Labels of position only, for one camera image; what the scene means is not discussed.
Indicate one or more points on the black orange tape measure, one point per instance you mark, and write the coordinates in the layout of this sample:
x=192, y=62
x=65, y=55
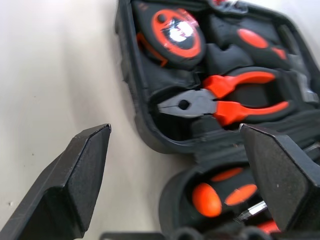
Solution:
x=180, y=37

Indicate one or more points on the black plastic tool case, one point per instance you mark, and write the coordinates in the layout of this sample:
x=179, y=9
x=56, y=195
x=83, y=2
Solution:
x=175, y=140

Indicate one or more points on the black orange claw hammer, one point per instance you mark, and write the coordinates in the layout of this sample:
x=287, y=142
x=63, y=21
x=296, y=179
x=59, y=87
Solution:
x=252, y=40

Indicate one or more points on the black orange Phillips screwdriver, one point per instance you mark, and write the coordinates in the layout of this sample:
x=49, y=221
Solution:
x=207, y=200

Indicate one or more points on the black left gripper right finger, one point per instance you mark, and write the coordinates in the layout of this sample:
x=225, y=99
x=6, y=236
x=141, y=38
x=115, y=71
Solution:
x=287, y=175

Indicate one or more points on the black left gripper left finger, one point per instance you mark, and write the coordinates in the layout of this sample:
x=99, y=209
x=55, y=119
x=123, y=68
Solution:
x=62, y=180

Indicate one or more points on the silver metal tool shaft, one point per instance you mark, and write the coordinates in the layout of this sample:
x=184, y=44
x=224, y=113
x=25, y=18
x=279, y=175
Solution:
x=252, y=210

